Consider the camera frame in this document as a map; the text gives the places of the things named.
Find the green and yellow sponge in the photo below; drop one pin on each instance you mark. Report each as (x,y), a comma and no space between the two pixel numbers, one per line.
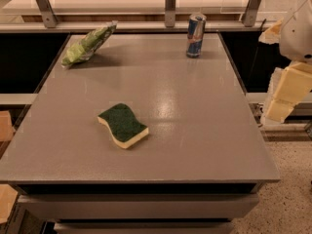
(124,127)

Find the middle metal bracket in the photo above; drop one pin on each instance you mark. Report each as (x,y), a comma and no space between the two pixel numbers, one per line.
(170,13)

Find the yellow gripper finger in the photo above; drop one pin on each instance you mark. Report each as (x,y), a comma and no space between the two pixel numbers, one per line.
(272,34)
(287,88)

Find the grey lower drawer front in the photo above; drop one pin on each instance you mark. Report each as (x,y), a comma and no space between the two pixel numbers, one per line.
(143,228)

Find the grey upper drawer front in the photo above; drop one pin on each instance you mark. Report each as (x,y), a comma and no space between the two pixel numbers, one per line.
(139,206)

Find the metal bracket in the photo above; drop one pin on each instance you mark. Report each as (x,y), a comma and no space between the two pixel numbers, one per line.
(48,17)
(249,16)
(170,13)

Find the grey drawer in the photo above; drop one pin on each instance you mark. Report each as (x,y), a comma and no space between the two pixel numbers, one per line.
(143,228)
(139,206)

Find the green chip bag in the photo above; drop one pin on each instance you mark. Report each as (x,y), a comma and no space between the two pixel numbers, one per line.
(83,49)

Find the left metal bracket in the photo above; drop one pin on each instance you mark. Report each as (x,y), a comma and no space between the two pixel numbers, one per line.
(48,17)

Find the right metal bracket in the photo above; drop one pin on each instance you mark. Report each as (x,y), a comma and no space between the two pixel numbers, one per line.
(249,16)

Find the blue Red Bull can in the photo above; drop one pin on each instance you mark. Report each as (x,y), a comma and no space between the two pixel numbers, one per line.
(195,34)

